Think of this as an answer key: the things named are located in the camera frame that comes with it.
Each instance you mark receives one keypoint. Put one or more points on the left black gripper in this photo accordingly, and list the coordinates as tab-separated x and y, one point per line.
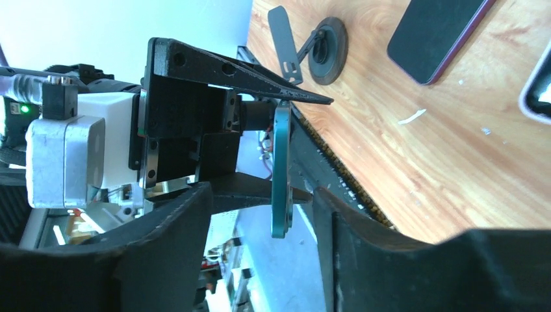
208	122

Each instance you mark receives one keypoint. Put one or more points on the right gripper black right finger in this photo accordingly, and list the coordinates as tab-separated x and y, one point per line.
366	266

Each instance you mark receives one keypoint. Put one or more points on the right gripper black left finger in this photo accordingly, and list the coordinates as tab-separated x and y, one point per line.
149	264

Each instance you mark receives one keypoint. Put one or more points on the blue phone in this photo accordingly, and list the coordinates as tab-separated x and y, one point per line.
281	189

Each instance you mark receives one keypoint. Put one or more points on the grey round-base phone stand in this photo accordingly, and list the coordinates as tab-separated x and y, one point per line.
326	48

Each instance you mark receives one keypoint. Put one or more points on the pink case smartphone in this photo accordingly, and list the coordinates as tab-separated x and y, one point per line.
534	99

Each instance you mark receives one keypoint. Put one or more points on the purple dark smartphone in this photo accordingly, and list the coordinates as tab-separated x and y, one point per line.
431	33

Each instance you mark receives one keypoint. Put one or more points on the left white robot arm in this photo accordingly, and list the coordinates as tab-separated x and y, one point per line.
27	95

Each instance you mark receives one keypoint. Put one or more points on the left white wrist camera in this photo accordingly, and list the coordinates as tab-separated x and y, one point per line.
68	161

